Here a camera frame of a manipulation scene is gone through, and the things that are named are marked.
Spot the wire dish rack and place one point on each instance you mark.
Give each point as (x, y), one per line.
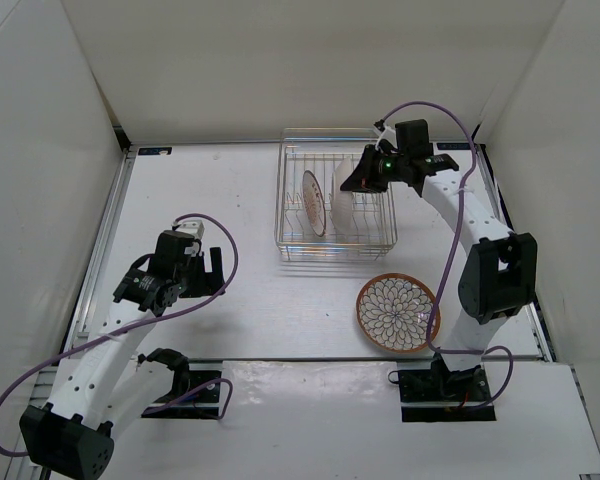
(320, 150)

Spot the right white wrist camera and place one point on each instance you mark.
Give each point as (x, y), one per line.
(382, 137)

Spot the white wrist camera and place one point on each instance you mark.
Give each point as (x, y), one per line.
(194, 228)
(382, 137)

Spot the brown patterned small plate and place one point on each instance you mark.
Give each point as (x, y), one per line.
(314, 203)

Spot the left blue corner label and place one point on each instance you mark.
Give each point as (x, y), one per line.
(154, 151)

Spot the floral patterned plate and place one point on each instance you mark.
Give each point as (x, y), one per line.
(392, 311)
(341, 205)

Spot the right blue corner label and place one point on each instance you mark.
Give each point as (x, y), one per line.
(453, 146)

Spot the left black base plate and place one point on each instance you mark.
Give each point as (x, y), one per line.
(203, 405)

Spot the blue corner label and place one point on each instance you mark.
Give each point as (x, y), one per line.
(154, 151)
(453, 146)

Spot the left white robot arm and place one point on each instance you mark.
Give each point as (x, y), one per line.
(74, 432)

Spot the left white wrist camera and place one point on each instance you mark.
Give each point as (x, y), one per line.
(194, 228)

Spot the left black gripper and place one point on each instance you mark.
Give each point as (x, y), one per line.
(210, 283)

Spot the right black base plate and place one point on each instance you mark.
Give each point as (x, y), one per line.
(424, 401)

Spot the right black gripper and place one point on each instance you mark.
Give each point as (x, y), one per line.
(363, 179)

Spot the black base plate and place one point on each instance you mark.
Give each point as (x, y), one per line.
(424, 401)
(203, 405)

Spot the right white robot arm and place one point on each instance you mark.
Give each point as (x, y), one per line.
(499, 275)

